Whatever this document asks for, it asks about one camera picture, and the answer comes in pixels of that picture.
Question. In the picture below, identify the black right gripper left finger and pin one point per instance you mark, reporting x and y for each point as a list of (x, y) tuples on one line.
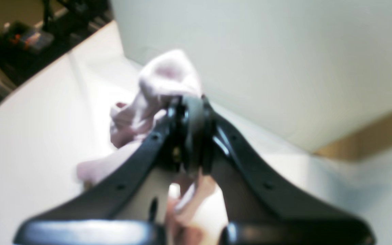
[(128, 206)]

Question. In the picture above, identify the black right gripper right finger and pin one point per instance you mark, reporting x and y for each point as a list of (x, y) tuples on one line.
[(262, 206)]

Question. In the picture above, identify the pink t-shirt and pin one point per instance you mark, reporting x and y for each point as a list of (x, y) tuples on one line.
[(164, 77)]

